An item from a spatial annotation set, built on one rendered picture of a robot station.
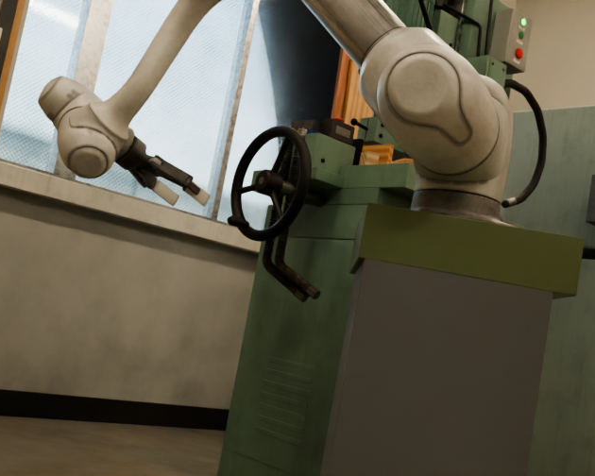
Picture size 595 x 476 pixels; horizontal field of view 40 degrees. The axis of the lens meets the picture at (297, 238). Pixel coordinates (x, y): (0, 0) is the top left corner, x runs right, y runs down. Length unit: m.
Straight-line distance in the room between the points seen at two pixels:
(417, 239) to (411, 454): 0.33
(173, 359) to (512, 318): 2.27
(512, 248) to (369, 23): 0.42
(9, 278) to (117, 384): 0.61
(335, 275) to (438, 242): 0.73
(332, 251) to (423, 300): 0.77
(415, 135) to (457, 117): 0.07
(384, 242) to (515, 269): 0.21
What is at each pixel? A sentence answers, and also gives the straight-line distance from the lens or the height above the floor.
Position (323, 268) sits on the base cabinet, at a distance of 2.07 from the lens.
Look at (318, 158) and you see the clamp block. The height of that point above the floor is 0.90.
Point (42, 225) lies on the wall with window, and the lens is 3.09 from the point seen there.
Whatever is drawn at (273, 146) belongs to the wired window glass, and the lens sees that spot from 3.81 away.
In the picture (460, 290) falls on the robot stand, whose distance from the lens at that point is 1.33.
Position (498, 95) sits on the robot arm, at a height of 0.92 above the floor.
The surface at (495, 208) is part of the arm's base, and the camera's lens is 1.45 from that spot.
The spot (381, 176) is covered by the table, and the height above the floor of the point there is 0.87.
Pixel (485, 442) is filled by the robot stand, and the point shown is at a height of 0.35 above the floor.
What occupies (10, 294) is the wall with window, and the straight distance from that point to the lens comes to 3.06.
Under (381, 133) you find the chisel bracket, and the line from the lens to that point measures 2.24.
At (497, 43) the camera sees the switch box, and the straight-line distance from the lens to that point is 2.50.
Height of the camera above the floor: 0.46
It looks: 6 degrees up
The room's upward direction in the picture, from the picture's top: 10 degrees clockwise
